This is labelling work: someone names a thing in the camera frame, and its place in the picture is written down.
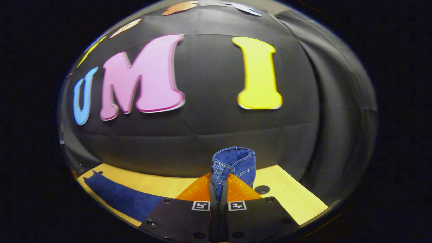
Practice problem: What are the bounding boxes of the black backdrop cloth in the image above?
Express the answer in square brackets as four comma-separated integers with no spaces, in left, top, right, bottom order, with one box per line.
[59,0,378,207]

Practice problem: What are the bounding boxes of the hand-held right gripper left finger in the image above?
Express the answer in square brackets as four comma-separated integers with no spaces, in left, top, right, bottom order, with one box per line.
[138,173,220,243]

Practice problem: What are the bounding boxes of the blue jeans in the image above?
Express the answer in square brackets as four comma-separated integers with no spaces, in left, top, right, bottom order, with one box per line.
[83,146,257,222]

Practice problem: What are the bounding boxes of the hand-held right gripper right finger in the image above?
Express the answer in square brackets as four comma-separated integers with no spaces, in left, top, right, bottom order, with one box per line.
[220,173,298,243]

